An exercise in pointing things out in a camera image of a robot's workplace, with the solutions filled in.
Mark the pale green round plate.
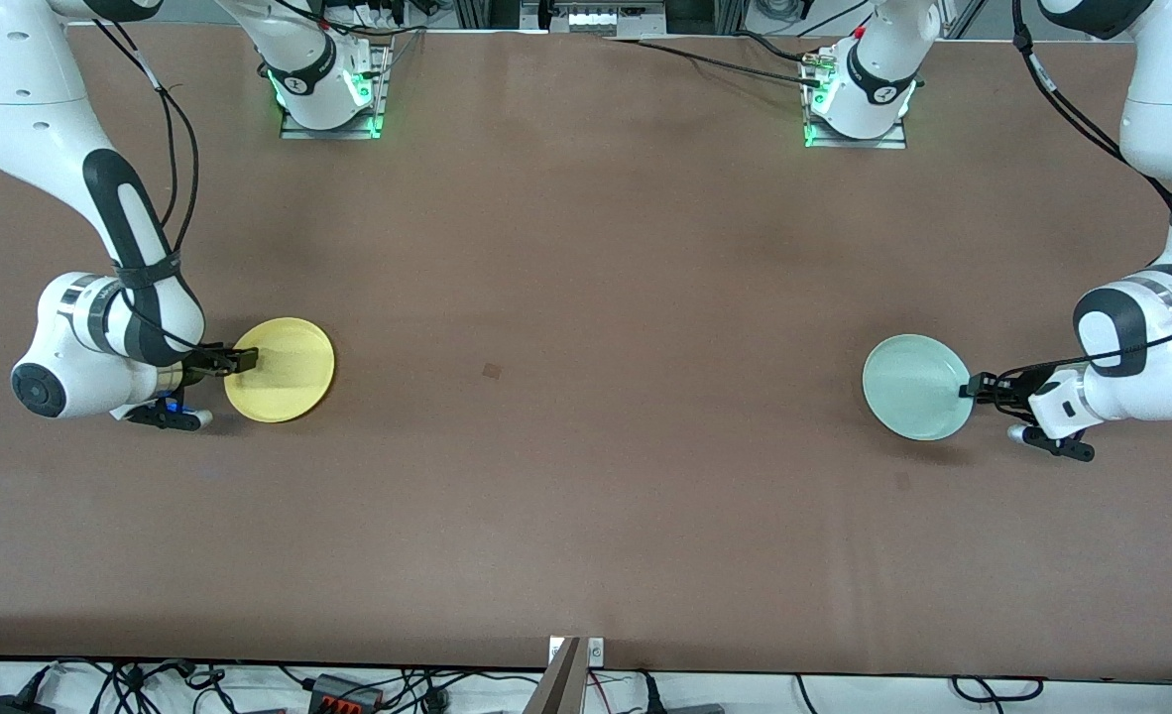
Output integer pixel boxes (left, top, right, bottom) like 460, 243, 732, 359
862, 334, 974, 440

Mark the brown table cover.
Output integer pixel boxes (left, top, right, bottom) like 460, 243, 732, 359
0, 25, 1172, 685

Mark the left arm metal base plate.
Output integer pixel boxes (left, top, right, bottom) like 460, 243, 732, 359
804, 50, 909, 150

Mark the grey terminal block device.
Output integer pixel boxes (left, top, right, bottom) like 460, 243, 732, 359
522, 0, 666, 39

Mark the yellow round plate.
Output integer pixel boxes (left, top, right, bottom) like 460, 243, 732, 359
223, 317, 336, 424

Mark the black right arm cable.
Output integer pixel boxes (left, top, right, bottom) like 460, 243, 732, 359
90, 15, 230, 358

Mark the grey wedge-shaped bar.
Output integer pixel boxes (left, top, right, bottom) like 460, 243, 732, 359
522, 637, 587, 714

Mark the black cable on table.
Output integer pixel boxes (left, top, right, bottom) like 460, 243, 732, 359
606, 38, 825, 90

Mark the black orange power strip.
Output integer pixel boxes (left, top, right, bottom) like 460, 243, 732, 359
308, 674, 386, 711

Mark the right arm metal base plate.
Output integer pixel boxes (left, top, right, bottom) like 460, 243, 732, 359
279, 45, 394, 140

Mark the black looped floor cable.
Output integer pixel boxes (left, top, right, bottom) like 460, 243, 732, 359
951, 676, 1045, 705

